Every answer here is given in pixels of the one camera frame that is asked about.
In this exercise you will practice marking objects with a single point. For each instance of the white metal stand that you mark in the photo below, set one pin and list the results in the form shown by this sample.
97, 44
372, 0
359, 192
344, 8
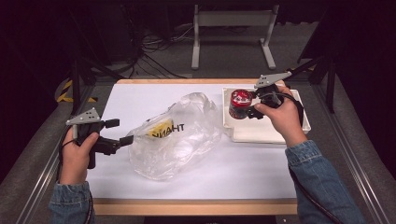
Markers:
233, 18

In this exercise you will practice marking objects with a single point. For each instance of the person's left hand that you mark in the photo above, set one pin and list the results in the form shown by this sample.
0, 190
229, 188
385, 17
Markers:
74, 161

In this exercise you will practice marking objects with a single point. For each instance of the aluminium frame rail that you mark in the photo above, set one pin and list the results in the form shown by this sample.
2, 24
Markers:
46, 174
355, 155

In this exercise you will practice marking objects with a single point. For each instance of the red can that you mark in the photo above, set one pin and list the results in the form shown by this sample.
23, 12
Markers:
239, 104

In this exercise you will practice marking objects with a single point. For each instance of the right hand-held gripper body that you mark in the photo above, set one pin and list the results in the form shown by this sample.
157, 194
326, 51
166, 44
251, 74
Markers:
271, 79

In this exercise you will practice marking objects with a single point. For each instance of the black metal stand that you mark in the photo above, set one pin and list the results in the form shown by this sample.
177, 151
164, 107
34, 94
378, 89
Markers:
76, 81
330, 81

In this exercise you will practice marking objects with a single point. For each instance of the yellow black hazard tape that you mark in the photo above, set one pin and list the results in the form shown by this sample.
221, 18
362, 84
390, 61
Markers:
63, 93

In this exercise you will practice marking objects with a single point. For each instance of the person's right hand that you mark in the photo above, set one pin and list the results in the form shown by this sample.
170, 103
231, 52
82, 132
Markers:
288, 121

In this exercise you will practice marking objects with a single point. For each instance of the white plastic tray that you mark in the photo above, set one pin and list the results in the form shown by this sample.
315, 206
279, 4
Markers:
258, 132

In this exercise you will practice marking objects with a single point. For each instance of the clear smiley-print plastic bag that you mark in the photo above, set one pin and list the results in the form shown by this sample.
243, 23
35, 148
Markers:
183, 146

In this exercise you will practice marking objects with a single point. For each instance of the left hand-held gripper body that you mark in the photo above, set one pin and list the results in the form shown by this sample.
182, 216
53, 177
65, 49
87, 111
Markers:
85, 118

